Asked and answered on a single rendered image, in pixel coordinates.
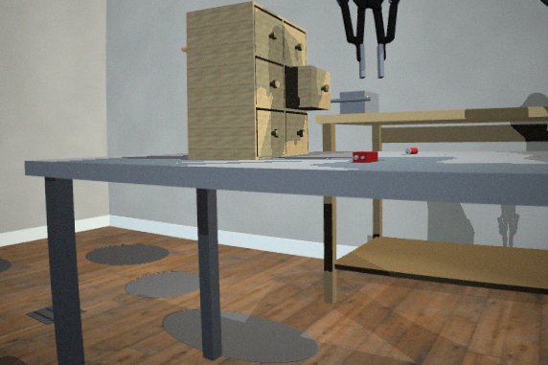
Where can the small wooden chest of drawers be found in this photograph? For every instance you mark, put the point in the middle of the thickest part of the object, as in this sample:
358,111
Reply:
221,82

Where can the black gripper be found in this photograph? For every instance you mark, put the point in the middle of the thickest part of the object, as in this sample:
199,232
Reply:
357,40

